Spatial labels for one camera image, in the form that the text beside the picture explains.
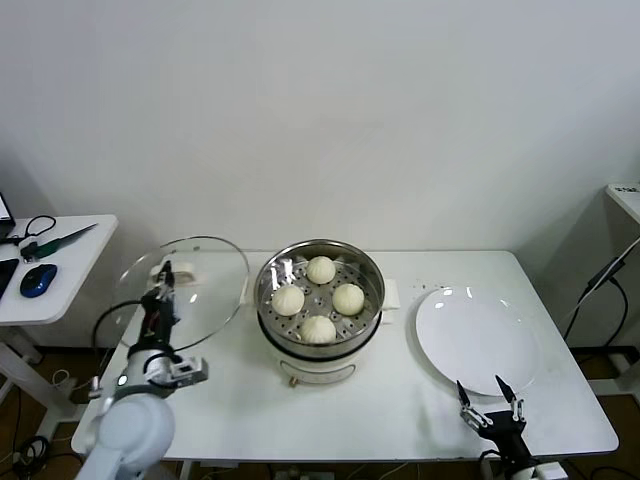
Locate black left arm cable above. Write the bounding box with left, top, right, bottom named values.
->
left=93, top=298, right=146, bottom=352

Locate white oval plate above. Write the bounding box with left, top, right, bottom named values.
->
left=414, top=285, right=541, bottom=397

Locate black phone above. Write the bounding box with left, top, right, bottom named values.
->
left=0, top=258, right=20, bottom=302

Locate black power adapter cable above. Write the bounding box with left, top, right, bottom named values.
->
left=562, top=257, right=629, bottom=346

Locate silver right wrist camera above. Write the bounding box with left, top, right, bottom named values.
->
left=529, top=460, right=569, bottom=480

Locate green handled dark blade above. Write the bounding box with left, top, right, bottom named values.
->
left=37, top=223, right=99, bottom=259

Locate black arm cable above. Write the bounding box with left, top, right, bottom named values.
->
left=93, top=298, right=146, bottom=352
left=478, top=448, right=504, bottom=475

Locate black floor cable bundle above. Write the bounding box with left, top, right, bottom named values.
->
left=8, top=433, right=76, bottom=480

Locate blue black computer mouse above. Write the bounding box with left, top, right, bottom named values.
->
left=18, top=263, right=59, bottom=298

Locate white side table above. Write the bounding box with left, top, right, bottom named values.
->
left=0, top=214, right=119, bottom=441

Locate black laptop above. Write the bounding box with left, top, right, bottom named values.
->
left=0, top=192, right=16, bottom=241

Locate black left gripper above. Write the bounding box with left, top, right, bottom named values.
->
left=139, top=259, right=181, bottom=352

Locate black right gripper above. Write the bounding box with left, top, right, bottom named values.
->
left=454, top=374, right=534, bottom=459

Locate white floor power strip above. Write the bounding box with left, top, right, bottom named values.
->
left=272, top=464, right=322, bottom=480

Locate white electric cooker base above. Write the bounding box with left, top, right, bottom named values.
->
left=239, top=277, right=401, bottom=389

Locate perforated steel steamer basket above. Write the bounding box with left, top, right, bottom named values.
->
left=253, top=239, right=386, bottom=347

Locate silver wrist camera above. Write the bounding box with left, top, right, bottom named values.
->
left=529, top=460, right=569, bottom=480
left=169, top=357, right=210, bottom=388

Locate black looped cord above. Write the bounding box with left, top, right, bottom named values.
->
left=0, top=215, right=55, bottom=246

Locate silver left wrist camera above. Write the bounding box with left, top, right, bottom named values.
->
left=169, top=357, right=210, bottom=388

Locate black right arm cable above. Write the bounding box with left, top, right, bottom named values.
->
left=478, top=448, right=504, bottom=475

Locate round glass pot lid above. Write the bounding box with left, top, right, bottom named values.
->
left=115, top=234, right=250, bottom=354

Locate white steamed baozi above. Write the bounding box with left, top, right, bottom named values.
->
left=272, top=284, right=306, bottom=317
left=331, top=283, right=365, bottom=316
left=305, top=255, right=337, bottom=285
left=300, top=314, right=337, bottom=347

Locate white desk with label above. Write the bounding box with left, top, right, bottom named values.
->
left=602, top=183, right=640, bottom=222

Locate thin white hanging cord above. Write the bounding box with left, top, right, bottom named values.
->
left=607, top=243, right=640, bottom=274

